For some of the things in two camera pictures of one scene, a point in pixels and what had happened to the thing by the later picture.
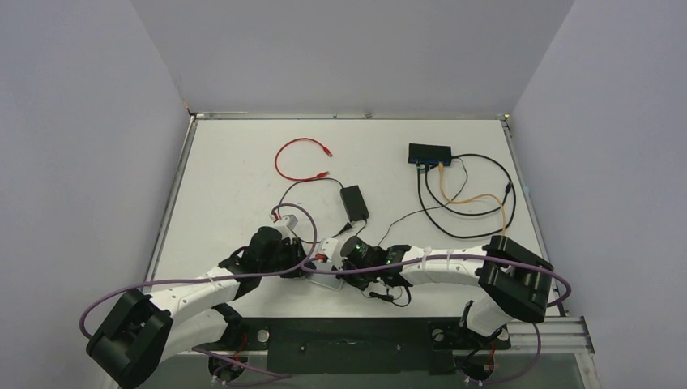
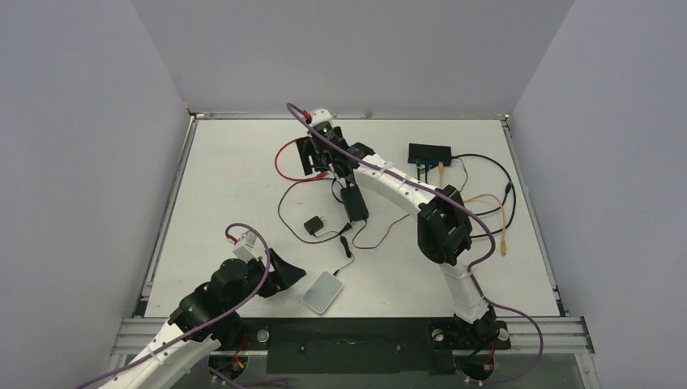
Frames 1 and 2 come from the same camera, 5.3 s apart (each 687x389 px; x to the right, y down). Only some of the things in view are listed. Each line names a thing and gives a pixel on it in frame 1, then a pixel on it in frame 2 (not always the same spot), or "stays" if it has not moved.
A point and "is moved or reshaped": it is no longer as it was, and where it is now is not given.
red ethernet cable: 313,177 stays
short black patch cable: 460,211 stays
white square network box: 328,279 is moved or reshaped
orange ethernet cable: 471,198 stays
